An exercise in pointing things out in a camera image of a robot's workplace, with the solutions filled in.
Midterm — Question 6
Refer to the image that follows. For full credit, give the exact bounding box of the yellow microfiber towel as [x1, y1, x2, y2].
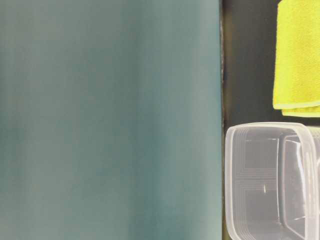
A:
[272, 0, 320, 118]

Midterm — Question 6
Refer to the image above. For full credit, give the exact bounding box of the clear plastic container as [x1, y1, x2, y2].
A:
[224, 122, 320, 240]

